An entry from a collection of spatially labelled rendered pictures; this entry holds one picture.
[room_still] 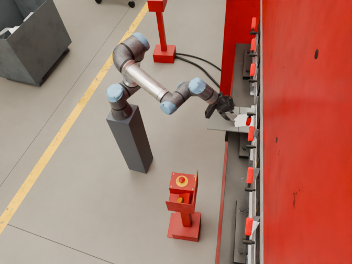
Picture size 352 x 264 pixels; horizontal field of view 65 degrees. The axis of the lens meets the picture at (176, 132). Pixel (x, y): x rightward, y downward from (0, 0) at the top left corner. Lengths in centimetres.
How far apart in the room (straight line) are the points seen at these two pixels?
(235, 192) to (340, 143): 117
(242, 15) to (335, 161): 186
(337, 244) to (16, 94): 369
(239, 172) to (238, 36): 113
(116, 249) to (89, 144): 109
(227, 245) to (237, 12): 155
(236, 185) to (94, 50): 293
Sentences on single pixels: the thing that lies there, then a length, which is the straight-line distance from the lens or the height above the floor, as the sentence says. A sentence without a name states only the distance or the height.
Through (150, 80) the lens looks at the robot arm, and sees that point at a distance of 144.
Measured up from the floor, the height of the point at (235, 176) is 88.
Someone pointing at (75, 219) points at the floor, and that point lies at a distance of 264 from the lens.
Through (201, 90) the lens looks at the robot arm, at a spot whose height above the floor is 131.
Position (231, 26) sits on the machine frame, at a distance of 227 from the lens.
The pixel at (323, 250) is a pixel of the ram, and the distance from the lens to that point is 47.
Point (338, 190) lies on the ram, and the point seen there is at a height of 195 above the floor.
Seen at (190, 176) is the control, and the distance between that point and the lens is 169.
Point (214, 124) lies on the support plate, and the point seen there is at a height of 100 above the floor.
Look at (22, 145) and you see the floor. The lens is 328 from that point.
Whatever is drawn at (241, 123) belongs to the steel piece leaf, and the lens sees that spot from 164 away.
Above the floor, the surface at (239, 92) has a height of 87.
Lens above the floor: 230
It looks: 55 degrees down
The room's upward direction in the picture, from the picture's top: 8 degrees counter-clockwise
